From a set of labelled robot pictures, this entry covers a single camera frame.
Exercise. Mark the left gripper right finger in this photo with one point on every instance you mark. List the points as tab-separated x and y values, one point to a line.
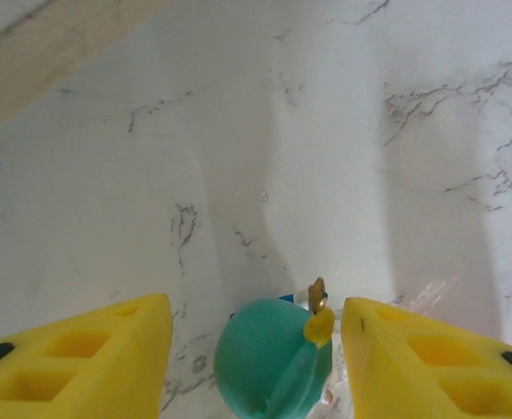
382	358

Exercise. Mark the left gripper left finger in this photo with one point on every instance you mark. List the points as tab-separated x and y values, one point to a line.
142	349

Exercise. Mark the teal-haired toy figurine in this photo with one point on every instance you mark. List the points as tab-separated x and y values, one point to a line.
260	349

